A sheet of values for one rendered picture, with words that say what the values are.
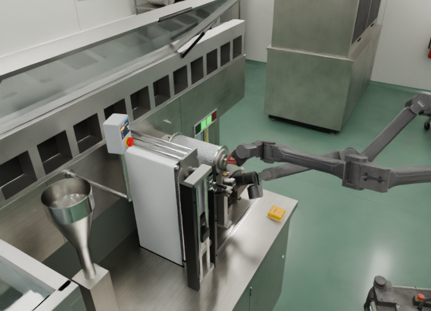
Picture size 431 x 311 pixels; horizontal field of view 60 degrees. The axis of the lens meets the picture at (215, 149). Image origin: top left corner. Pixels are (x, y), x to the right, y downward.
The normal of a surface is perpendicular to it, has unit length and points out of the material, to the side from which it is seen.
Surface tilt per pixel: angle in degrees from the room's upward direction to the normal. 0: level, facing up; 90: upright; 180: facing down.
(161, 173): 90
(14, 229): 90
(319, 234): 0
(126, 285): 0
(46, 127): 90
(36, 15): 90
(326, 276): 0
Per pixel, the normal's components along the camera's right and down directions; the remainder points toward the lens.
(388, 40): -0.51, 0.47
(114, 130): -0.22, 0.52
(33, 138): 0.86, 0.26
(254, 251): -0.01, -0.84
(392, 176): 0.34, 0.21
